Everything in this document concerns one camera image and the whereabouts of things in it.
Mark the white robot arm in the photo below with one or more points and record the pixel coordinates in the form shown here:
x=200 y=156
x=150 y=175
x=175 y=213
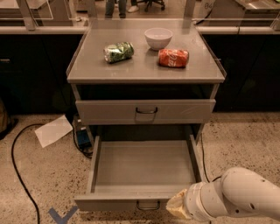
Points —
x=237 y=193

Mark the crushed red cola can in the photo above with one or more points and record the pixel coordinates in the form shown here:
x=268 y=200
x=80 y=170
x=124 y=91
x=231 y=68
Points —
x=173 y=58

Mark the black office chair base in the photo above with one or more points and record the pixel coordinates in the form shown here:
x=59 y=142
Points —
x=149 y=3

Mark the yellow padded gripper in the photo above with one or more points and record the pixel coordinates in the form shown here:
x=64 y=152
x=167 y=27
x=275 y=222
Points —
x=192 y=201

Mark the white bowl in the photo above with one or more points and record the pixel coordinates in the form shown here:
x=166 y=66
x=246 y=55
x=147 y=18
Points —
x=158 y=38

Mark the grey drawer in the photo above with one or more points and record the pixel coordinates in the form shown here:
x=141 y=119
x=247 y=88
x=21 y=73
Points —
x=144 y=111
x=139 y=175

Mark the white paper sheet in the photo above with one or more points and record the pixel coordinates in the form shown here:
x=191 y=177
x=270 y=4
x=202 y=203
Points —
x=53 y=131

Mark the blue power box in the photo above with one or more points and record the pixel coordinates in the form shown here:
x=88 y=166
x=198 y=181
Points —
x=83 y=139

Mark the crushed green soda can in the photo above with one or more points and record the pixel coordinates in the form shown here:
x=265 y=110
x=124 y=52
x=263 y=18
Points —
x=118 y=52

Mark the grey drawer cabinet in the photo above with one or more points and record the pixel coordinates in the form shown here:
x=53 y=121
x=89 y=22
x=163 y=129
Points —
x=141 y=78

